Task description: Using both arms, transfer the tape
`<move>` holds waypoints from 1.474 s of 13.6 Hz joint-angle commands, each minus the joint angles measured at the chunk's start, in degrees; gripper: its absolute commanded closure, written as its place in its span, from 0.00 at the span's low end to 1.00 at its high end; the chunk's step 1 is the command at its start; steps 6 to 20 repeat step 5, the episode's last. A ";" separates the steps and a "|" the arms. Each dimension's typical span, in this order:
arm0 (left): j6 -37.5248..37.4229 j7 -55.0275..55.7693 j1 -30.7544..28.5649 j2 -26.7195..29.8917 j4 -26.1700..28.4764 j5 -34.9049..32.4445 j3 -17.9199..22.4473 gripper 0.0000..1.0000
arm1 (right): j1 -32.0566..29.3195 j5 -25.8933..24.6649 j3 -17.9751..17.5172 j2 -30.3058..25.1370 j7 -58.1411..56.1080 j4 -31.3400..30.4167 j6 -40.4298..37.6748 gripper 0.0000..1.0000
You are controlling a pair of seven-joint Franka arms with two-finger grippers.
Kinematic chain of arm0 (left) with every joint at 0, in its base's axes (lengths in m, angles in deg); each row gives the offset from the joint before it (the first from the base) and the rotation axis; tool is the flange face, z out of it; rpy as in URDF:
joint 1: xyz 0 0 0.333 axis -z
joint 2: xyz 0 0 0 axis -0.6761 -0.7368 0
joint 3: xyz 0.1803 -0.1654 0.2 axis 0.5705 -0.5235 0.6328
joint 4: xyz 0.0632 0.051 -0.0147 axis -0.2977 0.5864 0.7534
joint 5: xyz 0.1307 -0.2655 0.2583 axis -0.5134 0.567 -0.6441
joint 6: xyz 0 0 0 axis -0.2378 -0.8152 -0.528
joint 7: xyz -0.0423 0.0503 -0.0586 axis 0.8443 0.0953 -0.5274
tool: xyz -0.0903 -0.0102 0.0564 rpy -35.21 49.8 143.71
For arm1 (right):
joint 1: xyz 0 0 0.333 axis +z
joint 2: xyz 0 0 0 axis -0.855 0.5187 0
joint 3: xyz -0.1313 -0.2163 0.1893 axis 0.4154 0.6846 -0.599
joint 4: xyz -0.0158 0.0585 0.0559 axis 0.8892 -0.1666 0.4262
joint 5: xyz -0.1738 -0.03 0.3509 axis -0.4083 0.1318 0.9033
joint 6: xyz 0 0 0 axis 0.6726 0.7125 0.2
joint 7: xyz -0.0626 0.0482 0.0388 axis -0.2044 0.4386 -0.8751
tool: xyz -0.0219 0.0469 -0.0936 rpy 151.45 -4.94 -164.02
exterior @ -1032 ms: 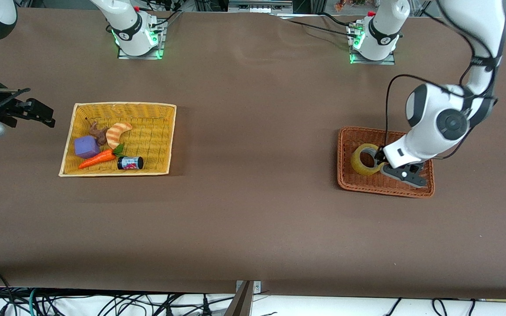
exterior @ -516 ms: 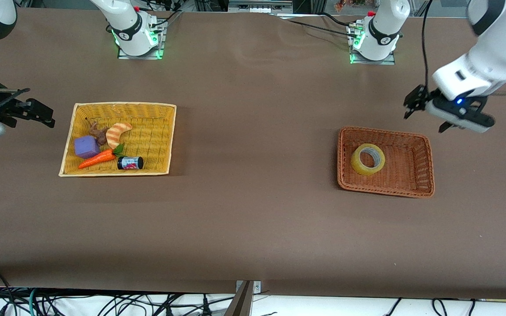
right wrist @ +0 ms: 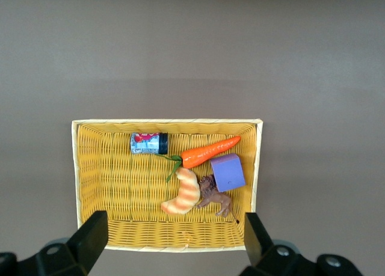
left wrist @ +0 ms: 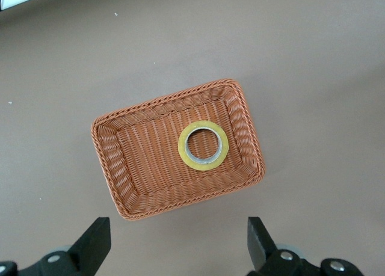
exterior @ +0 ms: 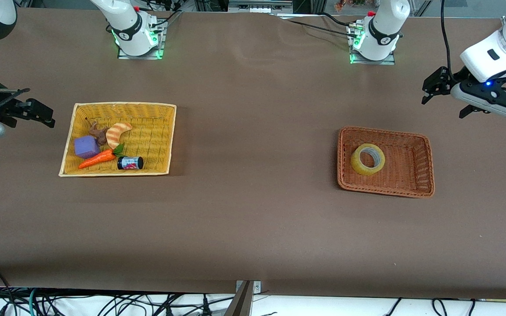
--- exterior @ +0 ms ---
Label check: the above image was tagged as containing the purple foam cube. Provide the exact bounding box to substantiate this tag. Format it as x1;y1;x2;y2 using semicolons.
74;135;101;159

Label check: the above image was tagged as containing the brown toy lion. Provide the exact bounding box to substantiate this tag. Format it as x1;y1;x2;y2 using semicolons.
85;117;109;146

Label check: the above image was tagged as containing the orange toy carrot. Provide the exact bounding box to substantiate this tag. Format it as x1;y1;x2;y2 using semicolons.
78;143;125;170

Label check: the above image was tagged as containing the striped toy croissant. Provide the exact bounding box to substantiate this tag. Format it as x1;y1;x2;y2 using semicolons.
105;122;134;150

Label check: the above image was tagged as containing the brown wicker basket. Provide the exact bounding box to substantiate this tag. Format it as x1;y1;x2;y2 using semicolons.
337;126;436;199

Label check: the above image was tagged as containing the small can with black lid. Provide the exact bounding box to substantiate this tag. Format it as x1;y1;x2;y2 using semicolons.
117;156;144;170

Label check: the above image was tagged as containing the yellow wicker basket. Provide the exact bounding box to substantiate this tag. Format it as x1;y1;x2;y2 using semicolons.
58;102;177;177

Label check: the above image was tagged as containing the grey equipment box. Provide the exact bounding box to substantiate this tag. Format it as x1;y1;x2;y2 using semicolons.
228;0;294;14

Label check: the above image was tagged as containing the brown table cover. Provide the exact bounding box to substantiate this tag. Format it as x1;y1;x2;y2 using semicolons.
0;7;506;301

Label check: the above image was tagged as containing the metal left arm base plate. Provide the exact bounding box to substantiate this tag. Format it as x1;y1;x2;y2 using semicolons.
349;22;397;66

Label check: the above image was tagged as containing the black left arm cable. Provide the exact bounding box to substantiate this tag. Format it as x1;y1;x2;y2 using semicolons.
440;0;460;84

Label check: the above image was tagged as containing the black cable on table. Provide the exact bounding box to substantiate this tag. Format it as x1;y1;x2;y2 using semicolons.
275;14;355;38

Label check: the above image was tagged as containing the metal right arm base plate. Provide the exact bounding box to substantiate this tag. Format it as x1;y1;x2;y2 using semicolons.
117;20;166;60

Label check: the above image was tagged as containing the silver table edge bracket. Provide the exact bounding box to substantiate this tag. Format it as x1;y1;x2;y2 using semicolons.
235;280;262;294

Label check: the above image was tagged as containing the dark metal post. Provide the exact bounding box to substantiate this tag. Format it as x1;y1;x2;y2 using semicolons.
224;281;253;316

